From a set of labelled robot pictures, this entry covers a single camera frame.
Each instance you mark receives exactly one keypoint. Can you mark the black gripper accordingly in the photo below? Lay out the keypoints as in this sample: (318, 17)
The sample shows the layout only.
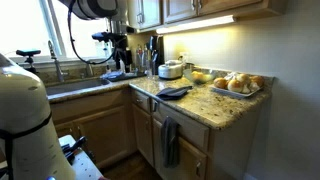
(120, 42)

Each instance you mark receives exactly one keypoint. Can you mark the white perforated base plate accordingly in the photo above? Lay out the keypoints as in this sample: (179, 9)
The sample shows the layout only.
(83, 166)

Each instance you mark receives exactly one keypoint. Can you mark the black soda maker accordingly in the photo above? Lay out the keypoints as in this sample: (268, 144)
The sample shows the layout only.
(159, 50)

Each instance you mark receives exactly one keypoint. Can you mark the small silver cooker appliance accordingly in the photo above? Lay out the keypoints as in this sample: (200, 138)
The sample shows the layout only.
(170, 70)

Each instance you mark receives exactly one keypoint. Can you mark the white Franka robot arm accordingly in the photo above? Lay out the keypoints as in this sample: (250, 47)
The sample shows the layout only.
(23, 116)

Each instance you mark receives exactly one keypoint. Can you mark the yellow onion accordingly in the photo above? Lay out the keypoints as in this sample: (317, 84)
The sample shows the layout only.
(220, 82)
(257, 80)
(235, 86)
(243, 78)

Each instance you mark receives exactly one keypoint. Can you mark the clear glass bottle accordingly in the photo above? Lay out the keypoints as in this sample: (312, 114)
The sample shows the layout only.
(148, 63)

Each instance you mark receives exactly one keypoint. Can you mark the white dish brush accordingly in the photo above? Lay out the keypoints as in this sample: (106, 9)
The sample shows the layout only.
(107, 68)

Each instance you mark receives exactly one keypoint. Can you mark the chrome kitchen faucet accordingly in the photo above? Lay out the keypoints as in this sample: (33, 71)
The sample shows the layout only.
(56, 63)

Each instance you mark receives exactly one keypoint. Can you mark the glass fruit bowl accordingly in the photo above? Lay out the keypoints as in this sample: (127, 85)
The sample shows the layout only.
(188, 76)

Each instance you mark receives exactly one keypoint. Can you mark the wide wooden cabinet door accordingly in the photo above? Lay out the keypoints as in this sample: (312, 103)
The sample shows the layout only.
(190, 163)

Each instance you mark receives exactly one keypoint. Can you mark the small wooden drawer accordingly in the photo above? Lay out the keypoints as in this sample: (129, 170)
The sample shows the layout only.
(145, 103)

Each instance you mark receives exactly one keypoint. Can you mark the bright kitchen window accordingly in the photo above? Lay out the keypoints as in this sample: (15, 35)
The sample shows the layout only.
(26, 26)

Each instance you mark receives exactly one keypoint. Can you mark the narrow wooden cabinet door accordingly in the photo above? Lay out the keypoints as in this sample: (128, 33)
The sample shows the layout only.
(143, 133)

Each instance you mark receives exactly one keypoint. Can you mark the black camera on tripod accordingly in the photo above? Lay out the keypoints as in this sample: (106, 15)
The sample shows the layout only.
(28, 52)

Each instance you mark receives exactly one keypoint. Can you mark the black clamp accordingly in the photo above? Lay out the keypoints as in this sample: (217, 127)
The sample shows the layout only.
(73, 148)

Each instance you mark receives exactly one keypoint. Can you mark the white rectangular plate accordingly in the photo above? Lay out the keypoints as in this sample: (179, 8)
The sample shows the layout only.
(233, 94)

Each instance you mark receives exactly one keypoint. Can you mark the wide wooden drawer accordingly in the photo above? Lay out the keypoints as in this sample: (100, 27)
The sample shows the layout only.
(190, 126)

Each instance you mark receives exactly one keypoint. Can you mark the yellow fruit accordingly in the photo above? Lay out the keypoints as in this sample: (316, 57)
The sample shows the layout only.
(197, 76)

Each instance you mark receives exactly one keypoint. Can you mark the white wall outlet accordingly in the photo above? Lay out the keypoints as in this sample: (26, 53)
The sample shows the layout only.
(183, 56)

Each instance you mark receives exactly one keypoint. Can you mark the wooden upper cabinet door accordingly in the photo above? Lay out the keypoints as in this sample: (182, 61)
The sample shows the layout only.
(180, 9)
(230, 4)
(150, 13)

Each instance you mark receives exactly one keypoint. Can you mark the under-cabinet light bar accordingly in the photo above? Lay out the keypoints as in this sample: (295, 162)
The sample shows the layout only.
(196, 24)

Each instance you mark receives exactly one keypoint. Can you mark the stainless steel sink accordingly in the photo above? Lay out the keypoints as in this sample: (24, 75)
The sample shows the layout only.
(73, 86)

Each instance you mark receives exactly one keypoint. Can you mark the chrome soap dispenser pump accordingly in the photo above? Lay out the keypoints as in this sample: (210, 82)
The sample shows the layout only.
(89, 68)

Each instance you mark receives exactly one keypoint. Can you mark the grey hanging towel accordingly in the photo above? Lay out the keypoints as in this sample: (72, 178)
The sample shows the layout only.
(170, 143)

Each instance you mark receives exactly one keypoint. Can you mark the wooden sink front panel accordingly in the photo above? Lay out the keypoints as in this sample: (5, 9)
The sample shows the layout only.
(86, 105)

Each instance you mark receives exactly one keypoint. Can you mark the wooden sink cabinet door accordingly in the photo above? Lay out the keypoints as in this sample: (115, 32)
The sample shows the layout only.
(105, 133)
(63, 130)

